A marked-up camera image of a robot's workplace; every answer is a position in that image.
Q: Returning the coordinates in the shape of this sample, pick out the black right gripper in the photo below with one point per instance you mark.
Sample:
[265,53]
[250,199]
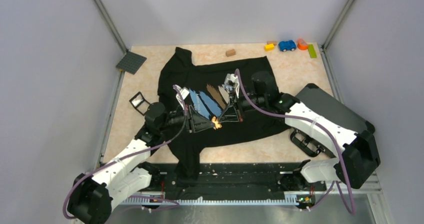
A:
[233,115]

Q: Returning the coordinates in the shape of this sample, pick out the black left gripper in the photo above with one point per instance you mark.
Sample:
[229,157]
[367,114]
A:
[201,122]

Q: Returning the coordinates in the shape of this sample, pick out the black printed t-shirt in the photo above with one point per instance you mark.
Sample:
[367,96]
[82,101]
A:
[209,95]

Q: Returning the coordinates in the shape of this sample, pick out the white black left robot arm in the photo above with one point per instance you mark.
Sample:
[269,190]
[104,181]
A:
[94,196]

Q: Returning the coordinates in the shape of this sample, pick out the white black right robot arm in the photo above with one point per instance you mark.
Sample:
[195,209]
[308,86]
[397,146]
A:
[323,119]

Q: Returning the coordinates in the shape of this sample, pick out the black brooch display box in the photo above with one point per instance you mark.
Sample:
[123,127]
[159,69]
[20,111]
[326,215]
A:
[140,103]

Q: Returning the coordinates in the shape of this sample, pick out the brown wooden block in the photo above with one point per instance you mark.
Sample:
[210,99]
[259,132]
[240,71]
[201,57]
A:
[230,52]

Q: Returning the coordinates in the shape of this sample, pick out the yellow toy block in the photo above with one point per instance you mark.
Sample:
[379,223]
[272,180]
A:
[269,47]

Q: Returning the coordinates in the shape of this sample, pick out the black hard case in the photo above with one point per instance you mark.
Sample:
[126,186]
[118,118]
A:
[327,106]

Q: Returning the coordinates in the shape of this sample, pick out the blue toy car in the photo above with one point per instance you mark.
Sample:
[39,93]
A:
[285,46]

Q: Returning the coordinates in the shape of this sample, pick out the dark grey building baseplate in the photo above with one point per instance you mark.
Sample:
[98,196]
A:
[131,62]

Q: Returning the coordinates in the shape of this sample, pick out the orange toy piece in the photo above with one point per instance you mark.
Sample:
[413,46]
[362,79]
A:
[302,44]

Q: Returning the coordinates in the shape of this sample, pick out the green toy block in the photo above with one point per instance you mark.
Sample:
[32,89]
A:
[311,51]

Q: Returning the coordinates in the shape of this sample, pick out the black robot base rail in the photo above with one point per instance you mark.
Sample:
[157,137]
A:
[229,181]

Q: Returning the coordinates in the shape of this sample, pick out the white cable duct strip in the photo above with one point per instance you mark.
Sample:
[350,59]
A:
[290,199]

